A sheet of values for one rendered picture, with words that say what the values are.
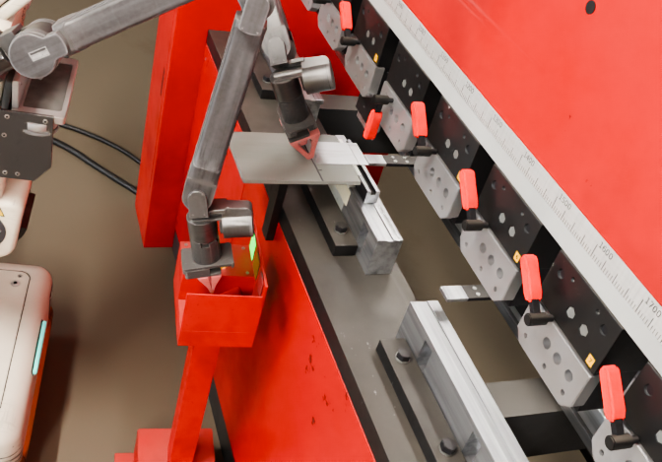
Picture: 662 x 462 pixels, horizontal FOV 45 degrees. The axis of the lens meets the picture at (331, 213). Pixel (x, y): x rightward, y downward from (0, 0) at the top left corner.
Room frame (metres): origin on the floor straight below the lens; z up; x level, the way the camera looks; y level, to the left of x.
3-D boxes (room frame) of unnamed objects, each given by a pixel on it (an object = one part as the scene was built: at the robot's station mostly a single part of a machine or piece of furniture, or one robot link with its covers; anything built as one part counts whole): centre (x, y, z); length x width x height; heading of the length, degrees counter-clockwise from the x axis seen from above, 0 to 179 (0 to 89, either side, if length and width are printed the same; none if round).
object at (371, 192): (1.52, -0.03, 0.99); 0.20 x 0.03 x 0.03; 28
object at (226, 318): (1.29, 0.19, 0.75); 0.20 x 0.16 x 0.18; 22
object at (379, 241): (1.50, -0.04, 0.92); 0.39 x 0.06 x 0.10; 28
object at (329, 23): (1.74, 0.10, 1.26); 0.15 x 0.09 x 0.17; 28
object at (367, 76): (1.57, 0.00, 1.26); 0.15 x 0.09 x 0.17; 28
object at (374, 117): (1.38, -0.03, 1.20); 0.04 x 0.02 x 0.10; 118
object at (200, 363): (1.29, 0.19, 0.39); 0.06 x 0.06 x 0.54; 22
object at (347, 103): (2.12, -0.13, 0.81); 0.64 x 0.08 x 0.14; 118
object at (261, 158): (1.48, 0.12, 1.00); 0.26 x 0.18 x 0.01; 118
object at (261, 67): (2.05, 0.32, 0.89); 0.30 x 0.05 x 0.03; 28
